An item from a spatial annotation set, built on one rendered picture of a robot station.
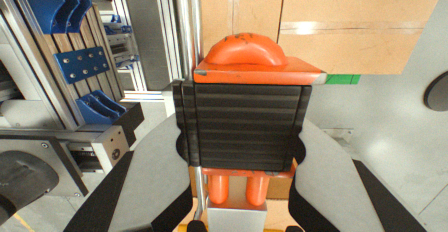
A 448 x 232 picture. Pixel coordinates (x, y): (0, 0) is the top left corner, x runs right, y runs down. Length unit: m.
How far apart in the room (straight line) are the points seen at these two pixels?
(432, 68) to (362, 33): 1.19
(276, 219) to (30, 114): 0.76
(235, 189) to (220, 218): 0.03
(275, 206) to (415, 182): 2.58
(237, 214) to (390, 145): 2.21
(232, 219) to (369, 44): 0.92
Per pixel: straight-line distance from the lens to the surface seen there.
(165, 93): 0.84
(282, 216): 0.51
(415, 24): 1.08
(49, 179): 0.66
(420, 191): 3.13
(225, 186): 0.18
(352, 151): 1.83
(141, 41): 1.27
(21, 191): 0.64
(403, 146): 2.43
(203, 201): 0.18
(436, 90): 2.16
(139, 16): 1.26
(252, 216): 0.20
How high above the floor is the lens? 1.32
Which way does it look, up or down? 63 degrees down
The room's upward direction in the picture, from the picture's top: 174 degrees counter-clockwise
